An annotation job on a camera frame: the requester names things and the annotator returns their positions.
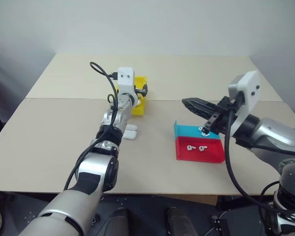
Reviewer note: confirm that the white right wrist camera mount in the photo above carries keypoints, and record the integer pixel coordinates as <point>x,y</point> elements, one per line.
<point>250,98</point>

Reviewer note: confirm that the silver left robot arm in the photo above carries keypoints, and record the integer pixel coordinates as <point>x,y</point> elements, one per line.
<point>88,164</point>

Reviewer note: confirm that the blue plastic tray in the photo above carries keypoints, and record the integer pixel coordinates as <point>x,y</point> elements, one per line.
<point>186,130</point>

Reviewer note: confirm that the white earbud case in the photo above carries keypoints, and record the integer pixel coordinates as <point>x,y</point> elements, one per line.
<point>129,135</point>

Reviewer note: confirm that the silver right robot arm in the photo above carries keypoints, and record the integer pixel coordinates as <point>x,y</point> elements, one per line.
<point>273,132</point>

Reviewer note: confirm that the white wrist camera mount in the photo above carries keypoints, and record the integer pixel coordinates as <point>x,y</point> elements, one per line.
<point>126,78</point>
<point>250,98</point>

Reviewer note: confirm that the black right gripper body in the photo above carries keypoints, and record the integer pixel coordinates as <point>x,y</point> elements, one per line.
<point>221,118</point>

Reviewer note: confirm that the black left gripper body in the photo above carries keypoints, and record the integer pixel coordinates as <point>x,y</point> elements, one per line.
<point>143,90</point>

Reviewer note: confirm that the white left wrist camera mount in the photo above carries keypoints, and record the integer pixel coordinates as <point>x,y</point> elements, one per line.
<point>126,78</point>

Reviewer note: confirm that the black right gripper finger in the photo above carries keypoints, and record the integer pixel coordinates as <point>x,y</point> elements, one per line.
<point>199,107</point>
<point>206,128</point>

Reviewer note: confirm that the yellow plastic bin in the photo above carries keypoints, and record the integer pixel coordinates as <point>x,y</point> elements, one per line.
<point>138,109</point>

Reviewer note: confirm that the red plastic tray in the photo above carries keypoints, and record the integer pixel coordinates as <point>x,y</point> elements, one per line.
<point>199,157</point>

